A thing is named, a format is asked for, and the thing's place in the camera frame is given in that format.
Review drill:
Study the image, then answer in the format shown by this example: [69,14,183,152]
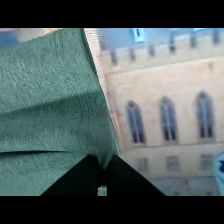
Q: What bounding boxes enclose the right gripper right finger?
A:
[106,153,166,196]

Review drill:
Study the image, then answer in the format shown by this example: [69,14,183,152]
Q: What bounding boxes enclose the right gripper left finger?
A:
[41,153,101,196]

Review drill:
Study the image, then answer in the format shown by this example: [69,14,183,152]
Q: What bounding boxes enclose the grey-green garment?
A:
[0,28,122,196]

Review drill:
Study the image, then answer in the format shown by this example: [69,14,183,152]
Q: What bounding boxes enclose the light blue garment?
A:
[214,150,224,196]

